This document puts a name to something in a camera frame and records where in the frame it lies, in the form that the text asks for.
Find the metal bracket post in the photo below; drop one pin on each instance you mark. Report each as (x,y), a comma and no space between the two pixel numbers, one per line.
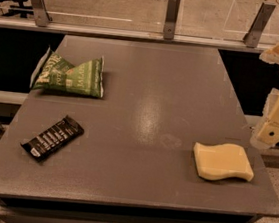
(172,11)
(263,15)
(41,17)

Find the clear acrylic barrier panel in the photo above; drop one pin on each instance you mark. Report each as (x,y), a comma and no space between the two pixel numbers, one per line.
(203,21)

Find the grey table base cabinet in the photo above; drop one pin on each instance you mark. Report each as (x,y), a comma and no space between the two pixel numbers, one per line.
(25,210)

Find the green chips bag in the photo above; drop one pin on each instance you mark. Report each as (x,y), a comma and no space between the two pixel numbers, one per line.
(56,73)

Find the yellow wavy sponge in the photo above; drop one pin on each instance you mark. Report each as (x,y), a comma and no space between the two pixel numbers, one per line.
(222,161)

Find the horizontal aluminium rail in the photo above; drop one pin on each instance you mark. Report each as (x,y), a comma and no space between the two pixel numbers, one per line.
(27,24)

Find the left metal bracket post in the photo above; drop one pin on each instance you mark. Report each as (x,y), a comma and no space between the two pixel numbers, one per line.
(41,17)

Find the right metal bracket post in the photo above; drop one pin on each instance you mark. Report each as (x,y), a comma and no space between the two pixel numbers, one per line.
(263,15)

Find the black chocolate bar wrapper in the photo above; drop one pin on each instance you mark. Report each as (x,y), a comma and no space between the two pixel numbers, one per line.
(53,139)

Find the middle metal bracket post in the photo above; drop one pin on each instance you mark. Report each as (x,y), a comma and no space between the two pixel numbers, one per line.
(172,11)

